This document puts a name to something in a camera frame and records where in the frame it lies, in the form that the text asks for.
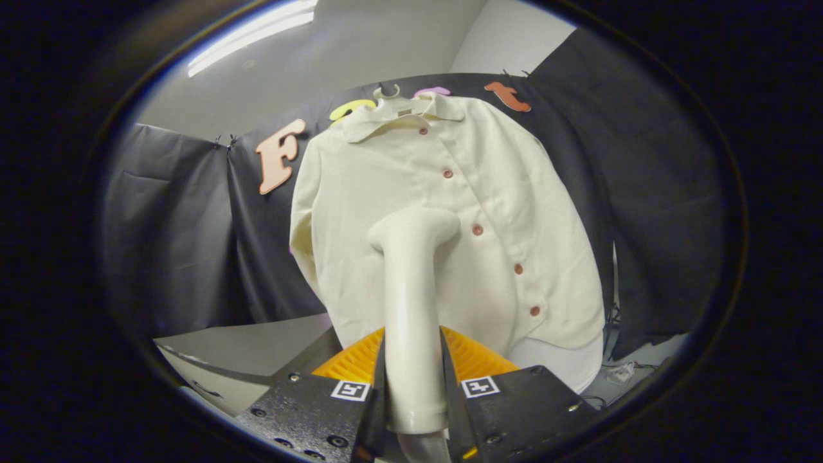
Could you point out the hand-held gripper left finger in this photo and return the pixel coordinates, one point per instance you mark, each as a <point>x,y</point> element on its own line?
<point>377,411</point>

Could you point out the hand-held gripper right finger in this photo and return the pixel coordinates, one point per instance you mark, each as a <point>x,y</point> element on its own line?
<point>453,418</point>

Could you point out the white garment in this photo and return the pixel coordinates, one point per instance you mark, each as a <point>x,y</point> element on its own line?
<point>566,366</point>

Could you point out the cream button shirt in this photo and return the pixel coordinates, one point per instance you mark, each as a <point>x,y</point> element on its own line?
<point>501,193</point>

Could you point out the white clothes hanger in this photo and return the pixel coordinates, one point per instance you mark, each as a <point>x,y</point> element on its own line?
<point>389,103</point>

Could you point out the grey top white cabinet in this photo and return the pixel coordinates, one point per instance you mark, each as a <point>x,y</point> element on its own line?
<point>244,347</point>

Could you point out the small white packet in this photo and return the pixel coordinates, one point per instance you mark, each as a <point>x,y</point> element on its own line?
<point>621,373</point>

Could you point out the white stand pole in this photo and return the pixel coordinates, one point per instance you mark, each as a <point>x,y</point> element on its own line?
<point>614,276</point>

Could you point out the black backdrop cloth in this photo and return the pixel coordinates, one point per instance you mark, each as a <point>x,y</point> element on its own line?
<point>643,193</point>

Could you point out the ceiling light panel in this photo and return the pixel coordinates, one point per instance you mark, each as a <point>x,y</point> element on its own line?
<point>251,35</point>

